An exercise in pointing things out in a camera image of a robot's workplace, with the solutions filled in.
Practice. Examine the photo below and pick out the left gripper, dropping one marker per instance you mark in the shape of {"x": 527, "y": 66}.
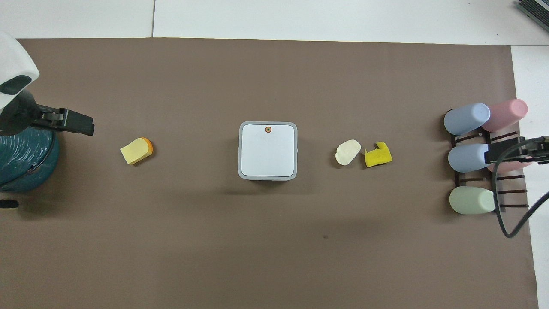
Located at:
{"x": 19, "y": 113}

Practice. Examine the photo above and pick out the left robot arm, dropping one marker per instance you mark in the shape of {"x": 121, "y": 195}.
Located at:
{"x": 13, "y": 56}

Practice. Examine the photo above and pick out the white bin with grey rim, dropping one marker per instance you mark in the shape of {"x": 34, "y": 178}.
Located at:
{"x": 268, "y": 151}

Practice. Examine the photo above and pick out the teal ribbed round container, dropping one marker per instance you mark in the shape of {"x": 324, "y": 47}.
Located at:
{"x": 25, "y": 159}

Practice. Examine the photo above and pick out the black stand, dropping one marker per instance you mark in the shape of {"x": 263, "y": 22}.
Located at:
{"x": 7, "y": 204}

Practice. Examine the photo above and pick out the yellow and orange sponge piece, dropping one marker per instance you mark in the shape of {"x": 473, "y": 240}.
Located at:
{"x": 136, "y": 152}

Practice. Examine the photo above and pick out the cream foam piece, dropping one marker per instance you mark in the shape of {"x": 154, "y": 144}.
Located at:
{"x": 347, "y": 152}

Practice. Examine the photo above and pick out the yellow foam piece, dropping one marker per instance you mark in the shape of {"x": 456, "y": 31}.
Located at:
{"x": 378, "y": 156}

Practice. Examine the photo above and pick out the blue plastic cup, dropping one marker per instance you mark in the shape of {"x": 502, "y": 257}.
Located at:
{"x": 467, "y": 158}
{"x": 466, "y": 118}

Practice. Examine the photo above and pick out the pale green plastic cup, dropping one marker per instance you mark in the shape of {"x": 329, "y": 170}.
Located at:
{"x": 472, "y": 200}

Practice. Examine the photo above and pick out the pink plastic cup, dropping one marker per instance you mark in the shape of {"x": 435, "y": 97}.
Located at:
{"x": 506, "y": 113}
{"x": 510, "y": 166}

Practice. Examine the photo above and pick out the dark brown cup rack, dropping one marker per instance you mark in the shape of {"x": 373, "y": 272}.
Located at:
{"x": 512, "y": 191}

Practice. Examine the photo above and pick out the grey laptop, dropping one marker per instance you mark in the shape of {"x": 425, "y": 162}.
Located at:
{"x": 536, "y": 8}

